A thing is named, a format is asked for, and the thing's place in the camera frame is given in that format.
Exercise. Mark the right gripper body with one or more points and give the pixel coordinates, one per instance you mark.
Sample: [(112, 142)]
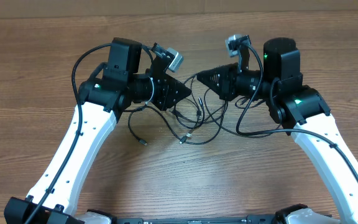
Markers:
[(233, 90)]

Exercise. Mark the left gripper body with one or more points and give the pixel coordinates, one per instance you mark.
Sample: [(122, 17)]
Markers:
[(162, 93)]

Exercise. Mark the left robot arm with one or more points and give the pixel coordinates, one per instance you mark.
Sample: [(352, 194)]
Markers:
[(133, 73)]

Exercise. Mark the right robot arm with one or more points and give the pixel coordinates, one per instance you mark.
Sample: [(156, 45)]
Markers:
[(299, 110)]

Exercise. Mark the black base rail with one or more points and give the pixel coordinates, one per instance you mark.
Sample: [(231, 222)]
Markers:
[(248, 219)]

